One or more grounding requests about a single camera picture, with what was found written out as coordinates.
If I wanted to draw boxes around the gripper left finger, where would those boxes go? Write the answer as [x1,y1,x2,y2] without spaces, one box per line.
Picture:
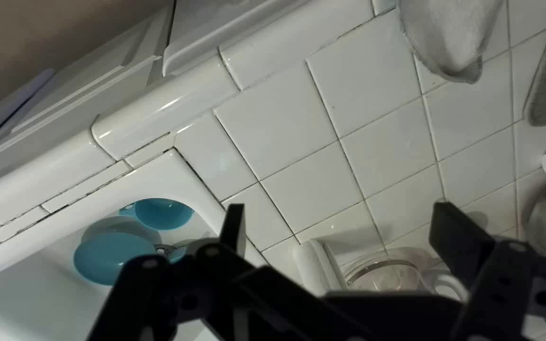
[87,204,345,341]

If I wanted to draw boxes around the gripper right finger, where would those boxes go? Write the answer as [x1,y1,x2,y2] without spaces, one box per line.
[428,201,546,341]

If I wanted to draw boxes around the white towel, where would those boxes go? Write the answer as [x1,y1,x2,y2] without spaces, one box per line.
[398,0,504,85]

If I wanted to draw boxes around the white mug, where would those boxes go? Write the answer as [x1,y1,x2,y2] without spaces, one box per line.
[424,268,470,303]

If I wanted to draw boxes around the large blue bowl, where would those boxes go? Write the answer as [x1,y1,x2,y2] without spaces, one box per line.
[73,231,161,287]

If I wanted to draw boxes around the small blue bowl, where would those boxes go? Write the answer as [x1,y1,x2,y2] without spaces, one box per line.
[118,198,195,231]

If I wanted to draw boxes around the glass jug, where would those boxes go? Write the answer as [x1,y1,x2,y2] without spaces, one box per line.
[343,247,438,293]

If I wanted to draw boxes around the white sink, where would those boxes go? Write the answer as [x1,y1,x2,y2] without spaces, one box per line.
[0,148,273,341]

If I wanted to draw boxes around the white cabinet front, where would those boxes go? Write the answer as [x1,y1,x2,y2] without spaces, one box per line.
[0,7,164,164]
[162,0,312,77]

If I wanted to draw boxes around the white ribbed handle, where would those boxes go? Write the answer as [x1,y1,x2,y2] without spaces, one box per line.
[293,239,347,297]

